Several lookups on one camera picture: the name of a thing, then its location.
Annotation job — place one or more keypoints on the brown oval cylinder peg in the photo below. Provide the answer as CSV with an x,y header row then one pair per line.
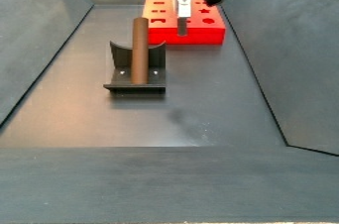
x,y
139,63

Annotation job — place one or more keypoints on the black curved cradle fixture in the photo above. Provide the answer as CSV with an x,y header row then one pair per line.
x,y
120,82

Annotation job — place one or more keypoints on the red shape-sorting block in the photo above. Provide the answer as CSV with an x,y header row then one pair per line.
x,y
206,26

